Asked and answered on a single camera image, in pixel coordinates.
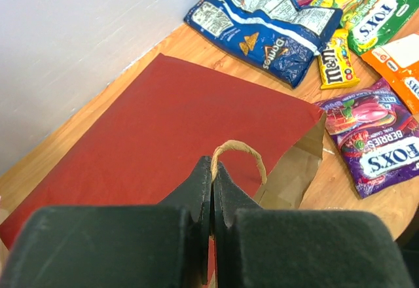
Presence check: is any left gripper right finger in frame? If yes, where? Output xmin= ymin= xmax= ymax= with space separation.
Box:
xmin=213 ymin=165 xmax=414 ymax=287

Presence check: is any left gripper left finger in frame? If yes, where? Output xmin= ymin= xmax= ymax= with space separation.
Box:
xmin=1 ymin=156 xmax=211 ymax=287

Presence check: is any red paper bag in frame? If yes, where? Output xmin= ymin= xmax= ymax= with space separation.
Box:
xmin=0 ymin=52 xmax=328 ymax=288

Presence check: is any yellow M&M's packet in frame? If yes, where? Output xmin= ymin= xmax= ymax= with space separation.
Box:
xmin=318 ymin=29 xmax=360 ymax=90

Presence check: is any blue Doritos chip bag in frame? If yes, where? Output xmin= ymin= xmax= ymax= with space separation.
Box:
xmin=184 ymin=0 xmax=342 ymax=88

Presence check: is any orange snack packet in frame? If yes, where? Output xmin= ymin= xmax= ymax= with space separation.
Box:
xmin=361 ymin=32 xmax=418 ymax=115

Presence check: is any green snack packet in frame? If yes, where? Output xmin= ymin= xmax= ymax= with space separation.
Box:
xmin=310 ymin=0 xmax=418 ymax=56

